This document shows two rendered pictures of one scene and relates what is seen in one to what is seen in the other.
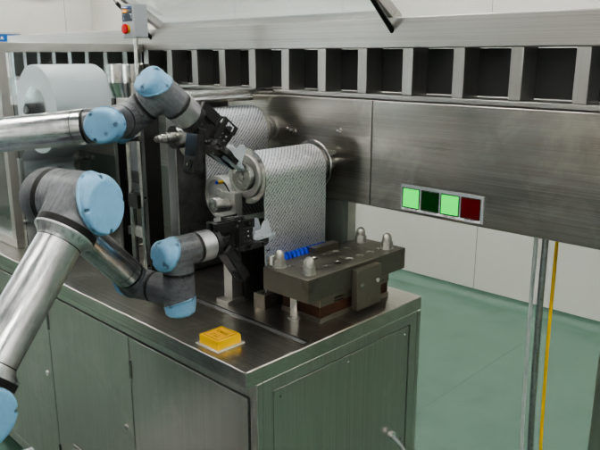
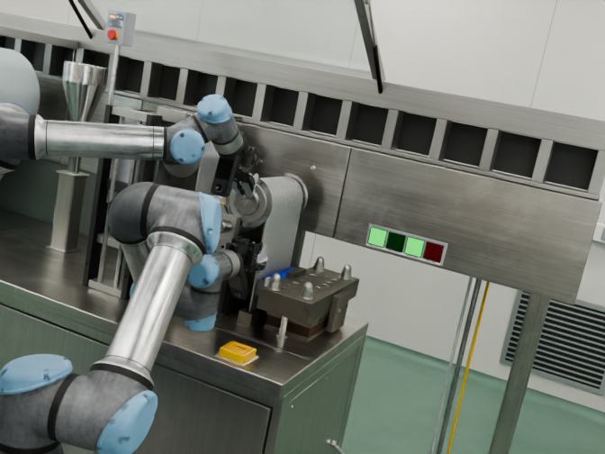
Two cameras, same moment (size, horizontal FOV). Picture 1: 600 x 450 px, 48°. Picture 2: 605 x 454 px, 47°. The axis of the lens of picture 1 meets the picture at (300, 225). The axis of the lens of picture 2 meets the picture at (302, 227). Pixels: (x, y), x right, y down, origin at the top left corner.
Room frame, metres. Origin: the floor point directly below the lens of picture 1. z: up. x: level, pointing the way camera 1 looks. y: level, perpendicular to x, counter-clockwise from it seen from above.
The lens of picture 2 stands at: (-0.14, 0.73, 1.59)
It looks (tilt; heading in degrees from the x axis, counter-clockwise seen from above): 11 degrees down; 338
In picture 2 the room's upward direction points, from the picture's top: 11 degrees clockwise
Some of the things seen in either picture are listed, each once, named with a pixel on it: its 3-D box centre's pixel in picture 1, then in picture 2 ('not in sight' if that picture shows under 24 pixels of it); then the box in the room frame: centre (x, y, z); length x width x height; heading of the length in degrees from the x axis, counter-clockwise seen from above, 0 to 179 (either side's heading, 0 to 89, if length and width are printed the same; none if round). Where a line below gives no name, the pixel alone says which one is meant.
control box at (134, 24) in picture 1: (132, 20); (118, 27); (2.14, 0.51, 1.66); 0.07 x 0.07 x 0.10; 46
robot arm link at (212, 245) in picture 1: (203, 245); (223, 264); (1.56, 0.23, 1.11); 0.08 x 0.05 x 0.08; 46
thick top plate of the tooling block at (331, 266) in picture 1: (337, 267); (311, 292); (1.73, -0.10, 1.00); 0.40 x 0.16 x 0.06; 136
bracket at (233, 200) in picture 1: (228, 248); (219, 267); (1.73, 0.19, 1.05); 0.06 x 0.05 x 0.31; 136
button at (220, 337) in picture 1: (220, 337); (238, 352); (1.46, 0.19, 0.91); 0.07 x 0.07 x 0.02; 46
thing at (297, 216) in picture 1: (295, 221); (277, 247); (1.78, 0.01, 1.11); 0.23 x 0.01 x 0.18; 136
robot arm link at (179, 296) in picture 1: (174, 291); (195, 305); (1.51, 0.30, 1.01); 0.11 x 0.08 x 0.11; 61
